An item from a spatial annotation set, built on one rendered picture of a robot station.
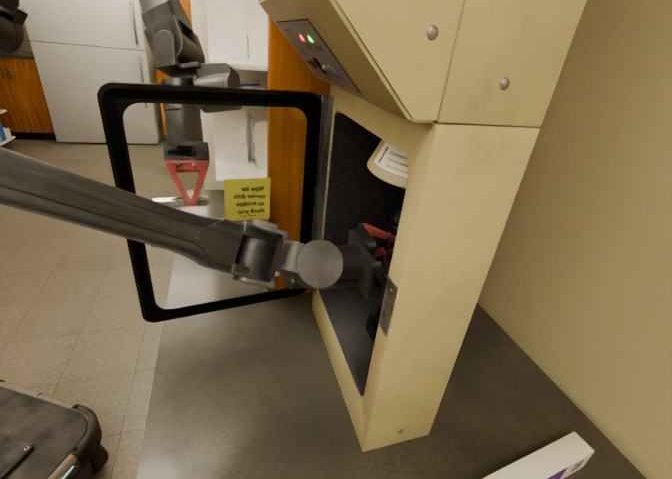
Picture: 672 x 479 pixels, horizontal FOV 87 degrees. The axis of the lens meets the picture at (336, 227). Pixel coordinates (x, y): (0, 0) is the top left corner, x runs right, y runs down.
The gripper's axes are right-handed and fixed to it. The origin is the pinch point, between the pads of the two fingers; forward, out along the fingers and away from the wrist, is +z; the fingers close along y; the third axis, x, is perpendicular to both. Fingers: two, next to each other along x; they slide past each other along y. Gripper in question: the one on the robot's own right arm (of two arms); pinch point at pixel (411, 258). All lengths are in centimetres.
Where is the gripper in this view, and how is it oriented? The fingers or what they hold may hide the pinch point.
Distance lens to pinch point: 56.8
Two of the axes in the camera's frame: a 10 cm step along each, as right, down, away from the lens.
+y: -2.8, -4.7, 8.4
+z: 9.6, -0.5, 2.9
